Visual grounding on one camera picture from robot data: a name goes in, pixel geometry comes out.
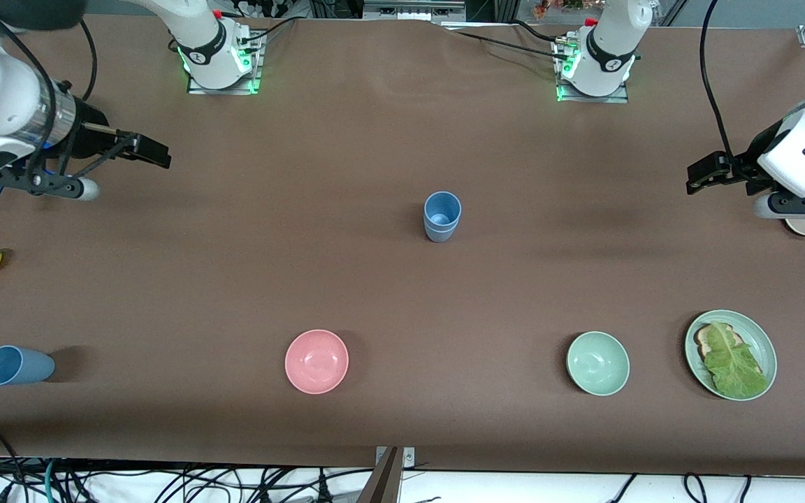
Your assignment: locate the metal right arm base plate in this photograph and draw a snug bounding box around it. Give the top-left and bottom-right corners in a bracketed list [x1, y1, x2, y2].
[186, 31, 264, 96]

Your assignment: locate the small metal table bracket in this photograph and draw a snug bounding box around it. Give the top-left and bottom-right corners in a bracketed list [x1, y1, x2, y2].
[375, 446, 417, 469]

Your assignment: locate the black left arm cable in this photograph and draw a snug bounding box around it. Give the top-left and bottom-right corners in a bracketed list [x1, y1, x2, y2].
[699, 0, 737, 160]

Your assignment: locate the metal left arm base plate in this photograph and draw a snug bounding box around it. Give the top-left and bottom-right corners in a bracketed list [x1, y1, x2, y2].
[555, 35, 630, 104]

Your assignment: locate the dark metal beam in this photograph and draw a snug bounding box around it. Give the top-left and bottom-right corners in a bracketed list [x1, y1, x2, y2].
[356, 447, 405, 503]

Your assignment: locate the black base cable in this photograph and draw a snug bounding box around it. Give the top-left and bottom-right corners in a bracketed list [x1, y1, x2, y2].
[437, 21, 571, 60]
[238, 17, 300, 50]

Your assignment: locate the green bowl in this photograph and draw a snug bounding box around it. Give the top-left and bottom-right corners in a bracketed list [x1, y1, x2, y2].
[566, 330, 631, 397]

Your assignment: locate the green ceramic plate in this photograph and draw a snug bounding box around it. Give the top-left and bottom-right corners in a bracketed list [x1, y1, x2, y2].
[684, 309, 778, 402]

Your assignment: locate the green lettuce leaf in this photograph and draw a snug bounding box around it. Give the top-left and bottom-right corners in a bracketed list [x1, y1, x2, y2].
[703, 321, 771, 399]

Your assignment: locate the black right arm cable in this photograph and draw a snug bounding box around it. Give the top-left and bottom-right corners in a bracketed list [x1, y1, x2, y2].
[78, 17, 100, 102]

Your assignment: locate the toast bread slice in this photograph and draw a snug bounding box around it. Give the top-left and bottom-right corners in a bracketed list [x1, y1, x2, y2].
[695, 323, 749, 364]

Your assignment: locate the black right base cable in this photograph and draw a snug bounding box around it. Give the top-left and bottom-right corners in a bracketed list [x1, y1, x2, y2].
[238, 17, 300, 50]

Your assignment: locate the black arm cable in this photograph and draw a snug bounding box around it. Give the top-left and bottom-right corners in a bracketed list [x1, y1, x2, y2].
[78, 17, 100, 102]
[699, 0, 737, 160]

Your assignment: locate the brown table cloth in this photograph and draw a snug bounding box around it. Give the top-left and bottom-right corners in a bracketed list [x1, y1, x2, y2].
[0, 13, 805, 479]

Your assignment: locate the pink bowl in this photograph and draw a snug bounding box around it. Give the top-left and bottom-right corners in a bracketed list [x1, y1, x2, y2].
[284, 329, 349, 395]

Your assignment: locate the black left base cable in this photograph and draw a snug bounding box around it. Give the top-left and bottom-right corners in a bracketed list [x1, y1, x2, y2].
[437, 21, 571, 60]

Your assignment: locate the green floor cable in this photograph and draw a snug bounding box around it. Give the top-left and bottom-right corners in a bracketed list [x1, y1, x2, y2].
[43, 458, 61, 503]

